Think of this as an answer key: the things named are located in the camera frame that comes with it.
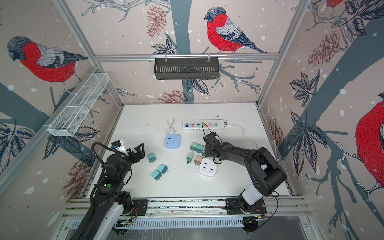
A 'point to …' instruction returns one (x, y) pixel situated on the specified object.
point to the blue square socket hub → (172, 141)
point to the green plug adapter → (193, 146)
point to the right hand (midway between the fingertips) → (208, 152)
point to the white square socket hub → (207, 167)
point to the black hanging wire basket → (186, 69)
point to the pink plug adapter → (198, 159)
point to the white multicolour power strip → (197, 124)
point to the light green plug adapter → (189, 158)
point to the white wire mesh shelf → (74, 110)
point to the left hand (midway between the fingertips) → (136, 146)
